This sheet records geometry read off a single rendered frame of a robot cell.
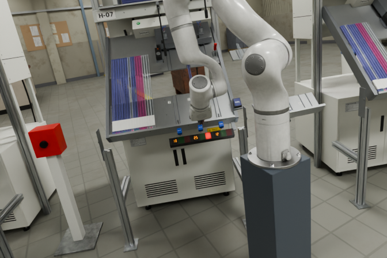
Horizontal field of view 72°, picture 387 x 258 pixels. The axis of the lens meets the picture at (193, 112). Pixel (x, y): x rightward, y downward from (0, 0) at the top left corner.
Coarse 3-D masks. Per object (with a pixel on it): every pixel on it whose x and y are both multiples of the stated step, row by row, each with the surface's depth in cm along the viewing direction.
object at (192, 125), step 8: (208, 120) 139; (216, 120) 140; (224, 120) 141; (232, 120) 143; (152, 128) 138; (160, 128) 137; (168, 128) 139; (176, 128) 140; (184, 128) 142; (192, 128) 144; (112, 136) 137; (120, 136) 138; (128, 136) 140; (136, 136) 141; (144, 136) 143
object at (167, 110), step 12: (168, 96) 149; (180, 96) 149; (228, 96) 148; (156, 108) 146; (168, 108) 145; (180, 108) 145; (216, 108) 144; (228, 108) 144; (156, 120) 142; (168, 120) 142; (180, 120) 142
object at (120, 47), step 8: (112, 40) 171; (120, 40) 170; (128, 40) 170; (136, 40) 170; (144, 40) 170; (152, 40) 170; (112, 48) 167; (120, 48) 167; (128, 48) 167; (136, 48) 167; (144, 48) 167; (152, 48) 166; (200, 48) 165; (208, 48) 165; (112, 56) 164; (120, 56) 164; (128, 56) 164; (152, 56) 163; (168, 56) 163; (176, 56) 163; (216, 56) 162; (152, 64) 160; (160, 64) 160; (168, 64) 160; (176, 64) 160; (184, 64) 160; (192, 64) 159; (152, 72) 158; (160, 72) 158
